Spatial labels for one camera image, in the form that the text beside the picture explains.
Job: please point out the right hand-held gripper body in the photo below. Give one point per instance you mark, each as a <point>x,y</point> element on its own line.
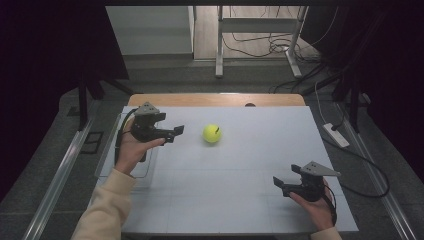
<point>308,188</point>

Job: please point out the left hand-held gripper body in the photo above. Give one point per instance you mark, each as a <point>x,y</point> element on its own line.
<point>145,128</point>

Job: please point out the tennis ball with black mark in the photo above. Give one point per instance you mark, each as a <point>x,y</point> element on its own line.
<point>211,134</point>

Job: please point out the clear plastic container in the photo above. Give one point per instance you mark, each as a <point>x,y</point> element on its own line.
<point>110,156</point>

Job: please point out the person's right hand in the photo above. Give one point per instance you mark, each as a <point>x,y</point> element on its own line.
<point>315,210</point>

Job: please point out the person's left hand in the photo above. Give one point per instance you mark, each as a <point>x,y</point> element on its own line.
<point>131,153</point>

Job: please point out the white table cover sheet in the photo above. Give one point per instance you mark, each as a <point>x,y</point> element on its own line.
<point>233,193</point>

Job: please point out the white power strip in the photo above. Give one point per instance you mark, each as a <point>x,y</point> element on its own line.
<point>337,136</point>

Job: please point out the dark floor socket plate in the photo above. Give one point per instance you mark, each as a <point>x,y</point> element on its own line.
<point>92,142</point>

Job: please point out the black plug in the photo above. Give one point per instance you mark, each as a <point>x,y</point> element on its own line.
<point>335,127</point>

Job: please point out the black metal stand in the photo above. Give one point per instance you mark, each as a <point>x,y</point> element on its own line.
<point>354,100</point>
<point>83,100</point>

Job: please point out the white cabinet panel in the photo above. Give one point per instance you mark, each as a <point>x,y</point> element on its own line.
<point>150,30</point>

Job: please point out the dark curtain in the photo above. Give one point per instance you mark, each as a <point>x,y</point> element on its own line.
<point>40,83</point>
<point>393,83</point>

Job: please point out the metal floor rail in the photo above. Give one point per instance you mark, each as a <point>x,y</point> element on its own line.
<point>383,186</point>
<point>56,183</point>

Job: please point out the white desk frame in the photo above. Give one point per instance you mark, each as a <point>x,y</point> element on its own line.
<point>256,25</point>

